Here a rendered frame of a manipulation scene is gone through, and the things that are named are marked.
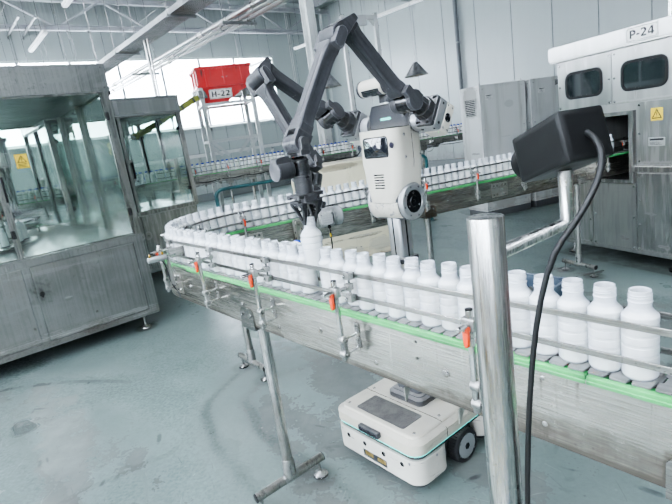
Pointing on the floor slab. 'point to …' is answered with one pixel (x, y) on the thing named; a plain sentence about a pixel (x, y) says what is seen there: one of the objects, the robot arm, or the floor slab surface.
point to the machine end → (588, 95)
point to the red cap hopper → (215, 81)
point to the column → (313, 55)
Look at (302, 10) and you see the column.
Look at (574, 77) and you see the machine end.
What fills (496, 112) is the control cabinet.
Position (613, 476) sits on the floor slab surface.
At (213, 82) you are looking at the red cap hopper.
